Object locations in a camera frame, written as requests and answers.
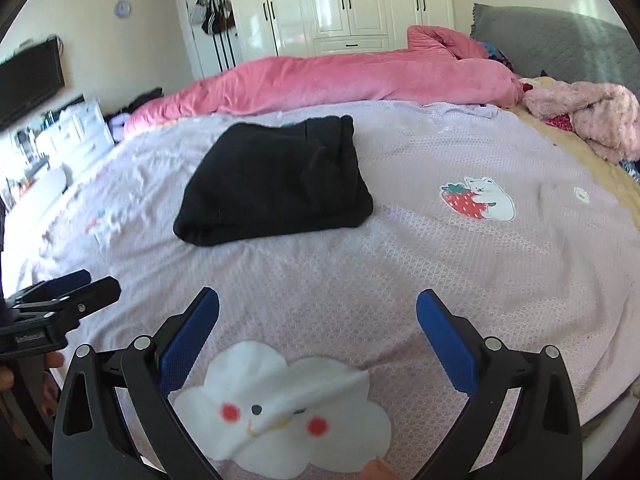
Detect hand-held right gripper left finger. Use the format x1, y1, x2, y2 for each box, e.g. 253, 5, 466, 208
52, 287, 223, 480

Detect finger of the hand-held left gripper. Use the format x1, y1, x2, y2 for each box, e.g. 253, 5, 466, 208
12, 269, 92, 306
12, 276, 122, 324

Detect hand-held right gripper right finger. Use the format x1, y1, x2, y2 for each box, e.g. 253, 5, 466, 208
416, 289, 583, 480

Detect black sweater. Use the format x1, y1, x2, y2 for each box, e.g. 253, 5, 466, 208
173, 114, 374, 247

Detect pile of dark clothes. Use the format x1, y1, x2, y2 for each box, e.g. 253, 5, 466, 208
105, 87, 166, 141

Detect person's left hand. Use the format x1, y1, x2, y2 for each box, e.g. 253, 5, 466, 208
0, 351, 66, 418

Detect lilac printed bed sheet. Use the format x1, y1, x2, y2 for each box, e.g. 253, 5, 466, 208
0, 100, 640, 480

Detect white dresser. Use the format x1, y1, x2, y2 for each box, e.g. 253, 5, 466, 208
10, 97, 116, 176

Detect black television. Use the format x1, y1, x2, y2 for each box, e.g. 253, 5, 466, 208
0, 35, 66, 128

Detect yellow quilted blanket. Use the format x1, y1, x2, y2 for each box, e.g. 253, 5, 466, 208
512, 76, 640, 221

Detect red sequined cloth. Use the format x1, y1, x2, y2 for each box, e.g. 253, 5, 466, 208
542, 112, 576, 132

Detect pink fluffy garment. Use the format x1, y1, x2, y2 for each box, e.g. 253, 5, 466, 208
522, 80, 640, 163

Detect multicoloured patterned cloth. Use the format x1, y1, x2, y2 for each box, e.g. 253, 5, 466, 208
485, 42, 516, 73

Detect pink duvet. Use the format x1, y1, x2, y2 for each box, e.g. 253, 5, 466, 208
123, 25, 526, 138

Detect black striped handbag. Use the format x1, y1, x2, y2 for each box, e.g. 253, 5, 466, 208
200, 0, 219, 36

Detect dark brown handbag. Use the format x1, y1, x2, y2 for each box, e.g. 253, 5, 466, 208
216, 0, 237, 33

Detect grey quilted headboard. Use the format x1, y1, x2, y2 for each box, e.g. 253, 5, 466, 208
470, 3, 640, 103

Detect white wardrobe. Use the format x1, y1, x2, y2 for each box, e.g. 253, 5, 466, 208
150, 0, 456, 81

